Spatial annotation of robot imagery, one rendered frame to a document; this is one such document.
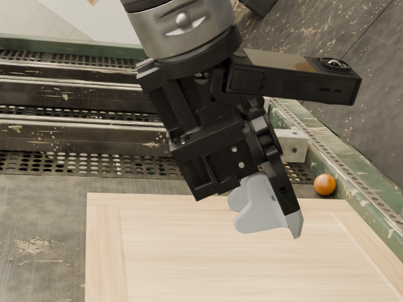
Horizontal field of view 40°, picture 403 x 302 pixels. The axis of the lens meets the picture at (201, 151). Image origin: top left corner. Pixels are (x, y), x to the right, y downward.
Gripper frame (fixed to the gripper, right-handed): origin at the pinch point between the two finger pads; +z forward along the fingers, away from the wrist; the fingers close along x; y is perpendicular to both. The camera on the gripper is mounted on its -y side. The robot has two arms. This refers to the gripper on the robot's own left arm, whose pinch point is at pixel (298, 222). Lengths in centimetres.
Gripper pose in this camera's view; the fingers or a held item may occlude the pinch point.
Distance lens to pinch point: 53.4
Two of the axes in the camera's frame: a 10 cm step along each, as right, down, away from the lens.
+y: -9.1, 4.0, 0.9
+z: 3.9, 8.0, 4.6
